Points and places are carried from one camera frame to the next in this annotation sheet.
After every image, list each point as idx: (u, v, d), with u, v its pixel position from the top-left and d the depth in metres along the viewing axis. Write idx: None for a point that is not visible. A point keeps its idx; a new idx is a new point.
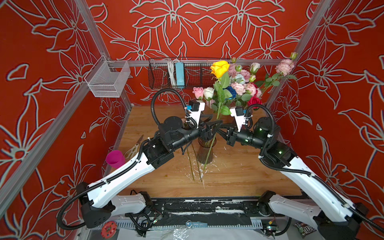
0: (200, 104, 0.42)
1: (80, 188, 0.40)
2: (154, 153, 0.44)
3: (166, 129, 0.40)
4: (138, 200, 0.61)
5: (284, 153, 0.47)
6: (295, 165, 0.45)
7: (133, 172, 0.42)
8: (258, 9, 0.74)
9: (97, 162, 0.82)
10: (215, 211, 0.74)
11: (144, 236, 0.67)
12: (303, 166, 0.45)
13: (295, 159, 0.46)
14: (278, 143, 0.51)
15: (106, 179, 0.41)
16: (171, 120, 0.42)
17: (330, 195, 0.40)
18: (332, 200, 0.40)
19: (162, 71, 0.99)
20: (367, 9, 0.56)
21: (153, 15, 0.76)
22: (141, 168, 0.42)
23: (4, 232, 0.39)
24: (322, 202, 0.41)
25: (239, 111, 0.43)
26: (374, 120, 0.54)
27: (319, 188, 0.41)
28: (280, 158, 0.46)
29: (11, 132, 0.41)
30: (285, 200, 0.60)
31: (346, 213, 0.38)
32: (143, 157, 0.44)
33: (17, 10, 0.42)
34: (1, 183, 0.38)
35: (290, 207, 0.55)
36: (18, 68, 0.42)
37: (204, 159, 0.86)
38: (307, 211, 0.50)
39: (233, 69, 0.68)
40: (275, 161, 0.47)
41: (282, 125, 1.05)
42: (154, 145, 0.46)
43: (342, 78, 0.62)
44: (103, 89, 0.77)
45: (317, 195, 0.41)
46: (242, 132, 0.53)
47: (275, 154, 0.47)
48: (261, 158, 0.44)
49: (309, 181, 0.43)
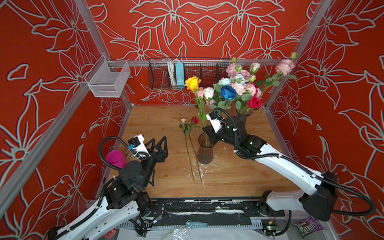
0: (138, 136, 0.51)
1: (50, 233, 0.45)
2: (117, 196, 0.46)
3: (125, 176, 0.43)
4: (127, 211, 0.61)
5: (254, 143, 0.53)
6: (265, 150, 0.50)
7: (95, 217, 0.45)
8: (258, 9, 0.74)
9: (97, 162, 0.82)
10: (215, 211, 0.74)
11: (144, 236, 0.67)
12: (272, 150, 0.50)
13: (264, 146, 0.51)
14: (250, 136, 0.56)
15: (68, 228, 0.45)
16: (131, 165, 0.44)
17: (299, 170, 0.44)
18: (302, 174, 0.43)
19: (162, 71, 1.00)
20: (367, 9, 0.56)
21: (153, 15, 0.76)
22: (102, 213, 0.45)
23: (4, 232, 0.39)
24: (296, 179, 0.44)
25: (212, 115, 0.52)
26: (374, 120, 0.54)
27: (290, 166, 0.45)
28: (252, 147, 0.52)
29: (11, 131, 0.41)
30: (276, 193, 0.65)
31: (315, 182, 0.41)
32: (104, 202, 0.46)
33: (17, 10, 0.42)
34: (1, 183, 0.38)
35: (281, 196, 0.58)
36: (18, 68, 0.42)
37: (204, 159, 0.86)
38: (296, 196, 0.51)
39: (233, 69, 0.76)
40: (248, 152, 0.52)
41: (282, 125, 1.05)
42: (115, 189, 0.48)
43: (342, 78, 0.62)
44: (103, 89, 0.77)
45: (289, 173, 0.45)
46: (219, 132, 0.62)
47: (246, 145, 0.52)
48: (237, 152, 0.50)
49: (281, 162, 0.47)
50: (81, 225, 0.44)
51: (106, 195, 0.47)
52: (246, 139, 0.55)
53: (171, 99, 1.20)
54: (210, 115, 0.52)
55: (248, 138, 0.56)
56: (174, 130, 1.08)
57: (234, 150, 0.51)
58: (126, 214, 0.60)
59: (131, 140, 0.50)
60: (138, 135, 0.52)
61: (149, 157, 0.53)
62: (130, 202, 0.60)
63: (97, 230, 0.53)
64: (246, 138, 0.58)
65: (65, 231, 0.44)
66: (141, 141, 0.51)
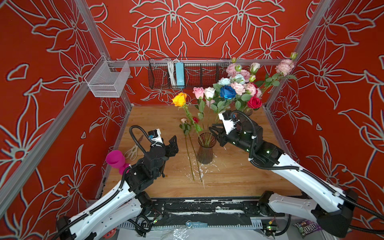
0: (158, 129, 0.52)
1: (60, 223, 0.41)
2: (136, 180, 0.49)
3: (151, 156, 0.49)
4: (132, 208, 0.61)
5: (271, 152, 0.49)
6: (284, 162, 0.47)
7: (115, 200, 0.46)
8: (258, 9, 0.74)
9: (97, 162, 0.82)
10: (215, 211, 0.74)
11: (144, 236, 0.67)
12: (291, 162, 0.47)
13: (282, 156, 0.48)
14: (266, 144, 0.52)
15: (88, 212, 0.43)
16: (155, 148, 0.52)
17: (320, 187, 0.42)
18: (323, 191, 0.41)
19: (162, 71, 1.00)
20: (367, 9, 0.56)
21: (153, 15, 0.76)
22: (124, 195, 0.47)
23: (4, 232, 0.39)
24: (316, 195, 0.42)
25: (226, 115, 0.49)
26: (374, 120, 0.54)
27: (310, 181, 0.43)
28: (269, 157, 0.48)
29: (11, 132, 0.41)
30: (283, 198, 0.60)
31: (338, 201, 0.39)
32: (125, 186, 0.48)
33: (17, 10, 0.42)
34: (1, 183, 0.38)
35: (288, 203, 0.56)
36: (18, 68, 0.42)
37: (204, 159, 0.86)
38: (305, 206, 0.50)
39: (233, 69, 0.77)
40: (265, 161, 0.49)
41: (282, 125, 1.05)
42: (135, 173, 0.51)
43: (342, 78, 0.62)
44: (103, 89, 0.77)
45: (309, 188, 0.43)
46: (231, 134, 0.56)
47: (263, 154, 0.48)
48: (252, 160, 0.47)
49: (299, 175, 0.44)
50: (100, 209, 0.44)
51: (125, 179, 0.50)
52: (262, 147, 0.51)
53: (171, 99, 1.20)
54: (223, 115, 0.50)
55: (263, 144, 0.52)
56: (174, 130, 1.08)
57: (249, 159, 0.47)
58: (131, 210, 0.60)
59: (151, 131, 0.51)
60: (157, 128, 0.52)
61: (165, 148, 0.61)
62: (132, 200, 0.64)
63: (104, 225, 0.51)
64: (262, 144, 0.53)
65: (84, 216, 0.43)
66: (159, 133, 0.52)
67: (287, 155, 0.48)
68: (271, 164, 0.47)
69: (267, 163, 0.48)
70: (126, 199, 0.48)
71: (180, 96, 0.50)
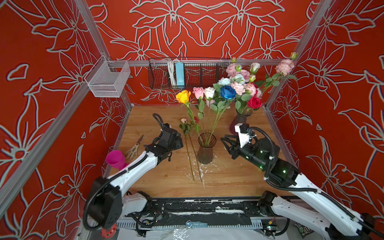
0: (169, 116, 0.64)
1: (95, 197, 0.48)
2: (157, 151, 0.58)
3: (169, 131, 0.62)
4: (139, 197, 0.64)
5: (288, 172, 0.48)
6: (301, 183, 0.46)
7: (145, 163, 0.52)
8: (257, 9, 0.74)
9: (97, 162, 0.82)
10: (215, 211, 0.74)
11: (144, 236, 0.67)
12: (308, 183, 0.46)
13: (299, 178, 0.47)
14: (281, 162, 0.51)
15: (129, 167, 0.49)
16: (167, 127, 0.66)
17: (339, 211, 0.42)
18: (342, 215, 0.41)
19: (162, 71, 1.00)
20: (367, 9, 0.56)
21: (153, 15, 0.76)
22: (152, 160, 0.55)
23: (4, 232, 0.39)
24: (334, 219, 0.42)
25: (243, 128, 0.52)
26: (374, 120, 0.54)
27: (328, 204, 0.43)
28: (285, 177, 0.47)
29: (11, 131, 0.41)
30: (290, 205, 0.59)
31: (357, 227, 0.39)
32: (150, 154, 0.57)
33: (18, 10, 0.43)
34: (1, 183, 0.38)
35: (297, 214, 0.55)
36: (18, 68, 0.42)
37: (204, 159, 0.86)
38: (316, 219, 0.51)
39: (233, 69, 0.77)
40: (280, 180, 0.48)
41: (282, 125, 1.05)
42: (156, 146, 0.61)
43: (342, 78, 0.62)
44: (103, 89, 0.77)
45: (327, 211, 0.42)
46: (244, 148, 0.56)
47: (279, 174, 0.48)
48: (267, 178, 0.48)
49: (318, 199, 0.43)
50: (135, 168, 0.50)
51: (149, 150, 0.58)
52: (277, 166, 0.50)
53: (171, 99, 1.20)
54: (240, 127, 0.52)
55: (278, 163, 0.51)
56: None
57: (264, 177, 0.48)
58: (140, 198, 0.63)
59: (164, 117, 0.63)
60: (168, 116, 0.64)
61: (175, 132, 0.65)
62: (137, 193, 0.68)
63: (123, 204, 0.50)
64: (277, 162, 0.52)
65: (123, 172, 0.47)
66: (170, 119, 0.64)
67: (303, 176, 0.47)
68: (287, 185, 0.47)
69: (283, 183, 0.48)
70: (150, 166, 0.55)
71: (183, 93, 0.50)
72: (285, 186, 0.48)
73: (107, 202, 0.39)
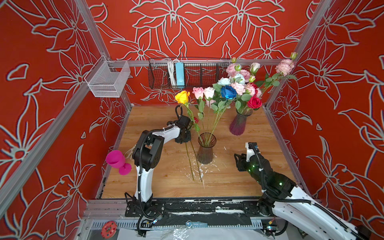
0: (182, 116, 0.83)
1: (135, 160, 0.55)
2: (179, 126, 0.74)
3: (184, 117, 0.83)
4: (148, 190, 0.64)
5: (283, 184, 0.53)
6: (296, 195, 0.51)
7: (173, 129, 0.69)
8: (258, 9, 0.74)
9: (97, 162, 0.82)
10: (215, 211, 0.74)
11: (144, 236, 0.67)
12: (303, 194, 0.51)
13: (295, 189, 0.52)
14: (278, 176, 0.56)
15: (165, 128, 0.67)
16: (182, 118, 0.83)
17: (332, 221, 0.45)
18: (335, 226, 0.44)
19: (162, 71, 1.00)
20: (367, 9, 0.56)
21: (153, 15, 0.76)
22: (177, 129, 0.72)
23: (4, 232, 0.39)
24: (329, 230, 0.45)
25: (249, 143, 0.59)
26: (374, 120, 0.54)
27: (322, 215, 0.46)
28: (281, 189, 0.52)
29: (11, 131, 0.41)
30: (292, 210, 0.59)
31: (350, 237, 0.42)
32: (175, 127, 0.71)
33: (17, 10, 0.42)
34: (1, 183, 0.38)
35: (299, 220, 0.56)
36: (18, 68, 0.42)
37: (204, 159, 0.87)
38: (319, 229, 0.51)
39: (232, 69, 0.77)
40: (277, 192, 0.53)
41: (282, 125, 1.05)
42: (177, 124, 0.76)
43: (342, 78, 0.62)
44: (103, 89, 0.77)
45: (321, 222, 0.46)
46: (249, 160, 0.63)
47: (276, 186, 0.53)
48: (265, 192, 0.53)
49: (312, 210, 0.47)
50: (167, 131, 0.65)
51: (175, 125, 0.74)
52: (273, 179, 0.56)
53: (171, 99, 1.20)
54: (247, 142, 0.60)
55: (275, 177, 0.56)
56: None
57: (262, 190, 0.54)
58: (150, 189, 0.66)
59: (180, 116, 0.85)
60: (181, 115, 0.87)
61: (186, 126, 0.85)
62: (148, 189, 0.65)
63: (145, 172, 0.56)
64: (274, 177, 0.57)
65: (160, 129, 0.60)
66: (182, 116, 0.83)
67: (299, 188, 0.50)
68: (284, 196, 0.51)
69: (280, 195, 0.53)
70: (175, 132, 0.71)
71: (182, 94, 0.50)
72: (283, 197, 0.52)
73: (153, 148, 0.54)
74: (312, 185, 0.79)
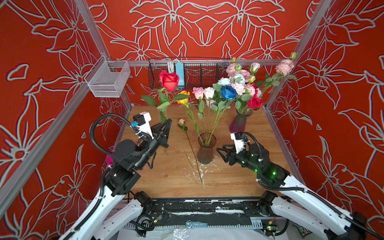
0: (144, 115, 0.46)
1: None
2: (118, 181, 0.43)
3: (120, 157, 0.39)
4: (132, 209, 0.60)
5: (277, 174, 0.53)
6: (290, 183, 0.50)
7: (100, 209, 0.41)
8: (258, 9, 0.74)
9: (97, 162, 0.82)
10: (215, 211, 0.74)
11: (144, 236, 0.67)
12: (297, 183, 0.50)
13: (289, 178, 0.52)
14: (273, 165, 0.56)
15: (74, 227, 0.40)
16: (122, 145, 0.40)
17: (326, 208, 0.44)
18: (329, 213, 0.43)
19: (162, 71, 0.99)
20: (367, 9, 0.56)
21: (153, 15, 0.76)
22: (107, 202, 0.41)
23: (4, 232, 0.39)
24: (323, 218, 0.44)
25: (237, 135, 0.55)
26: (374, 120, 0.54)
27: (315, 202, 0.45)
28: (275, 178, 0.52)
29: (11, 132, 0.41)
30: (289, 206, 0.59)
31: (345, 223, 0.41)
32: (107, 191, 0.42)
33: (17, 10, 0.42)
34: (1, 183, 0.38)
35: (296, 215, 0.55)
36: (18, 68, 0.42)
37: (204, 158, 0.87)
38: (316, 221, 0.50)
39: (232, 69, 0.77)
40: (271, 182, 0.53)
41: (282, 125, 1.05)
42: (115, 175, 0.44)
43: (343, 78, 0.65)
44: (103, 89, 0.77)
45: (316, 210, 0.45)
46: (240, 154, 0.62)
47: (269, 176, 0.53)
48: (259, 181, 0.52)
49: (305, 197, 0.47)
50: (88, 220, 0.40)
51: (106, 184, 0.43)
52: (268, 169, 0.56)
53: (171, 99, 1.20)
54: (235, 135, 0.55)
55: (270, 166, 0.57)
56: (174, 130, 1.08)
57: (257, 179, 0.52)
58: (132, 211, 0.60)
59: (135, 118, 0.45)
60: (144, 114, 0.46)
61: (151, 140, 0.48)
62: (132, 201, 0.64)
63: (107, 230, 0.50)
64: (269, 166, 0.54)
65: (70, 233, 0.39)
66: (146, 120, 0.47)
67: (293, 177, 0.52)
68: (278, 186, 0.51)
69: (274, 184, 0.52)
70: (112, 204, 0.43)
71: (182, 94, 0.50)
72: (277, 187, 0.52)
73: None
74: (312, 185, 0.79)
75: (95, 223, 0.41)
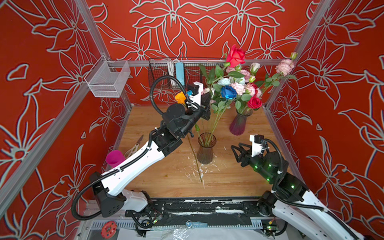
0: (200, 85, 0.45)
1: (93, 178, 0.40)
2: (162, 141, 0.46)
3: (170, 117, 0.41)
4: (142, 197, 0.64)
5: (296, 188, 0.50)
6: (308, 200, 0.47)
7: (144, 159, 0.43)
8: (258, 9, 0.74)
9: (97, 162, 0.82)
10: (215, 211, 0.74)
11: (144, 236, 0.67)
12: (315, 200, 0.48)
13: (307, 194, 0.48)
14: (289, 177, 0.52)
15: (120, 167, 0.42)
16: (173, 108, 0.42)
17: (342, 230, 0.43)
18: (345, 235, 0.43)
19: (162, 71, 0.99)
20: (367, 9, 0.56)
21: (153, 15, 0.76)
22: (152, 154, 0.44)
23: (4, 232, 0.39)
24: (336, 237, 0.44)
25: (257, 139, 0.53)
26: (374, 120, 0.54)
27: (332, 223, 0.44)
28: (293, 192, 0.49)
29: (11, 131, 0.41)
30: (293, 212, 0.59)
31: None
32: (153, 145, 0.45)
33: (17, 10, 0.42)
34: (1, 183, 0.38)
35: (299, 222, 0.56)
36: (18, 68, 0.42)
37: (204, 158, 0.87)
38: (320, 233, 0.51)
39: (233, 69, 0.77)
40: (287, 194, 0.49)
41: (282, 125, 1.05)
42: (163, 134, 0.47)
43: (343, 78, 0.65)
44: (103, 89, 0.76)
45: (330, 229, 0.44)
46: (254, 158, 0.58)
47: (287, 188, 0.49)
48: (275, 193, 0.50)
49: (322, 216, 0.45)
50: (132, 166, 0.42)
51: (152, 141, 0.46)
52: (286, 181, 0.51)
53: (171, 99, 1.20)
54: (255, 137, 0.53)
55: (287, 178, 0.52)
56: None
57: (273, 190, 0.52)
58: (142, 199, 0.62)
59: (191, 87, 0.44)
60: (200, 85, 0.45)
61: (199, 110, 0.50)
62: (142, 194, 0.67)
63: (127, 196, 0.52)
64: (285, 177, 0.53)
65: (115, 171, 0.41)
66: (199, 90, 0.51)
67: (312, 193, 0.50)
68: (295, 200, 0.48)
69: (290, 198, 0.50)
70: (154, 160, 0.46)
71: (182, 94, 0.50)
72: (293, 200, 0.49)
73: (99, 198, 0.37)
74: (312, 185, 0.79)
75: (137, 168, 0.43)
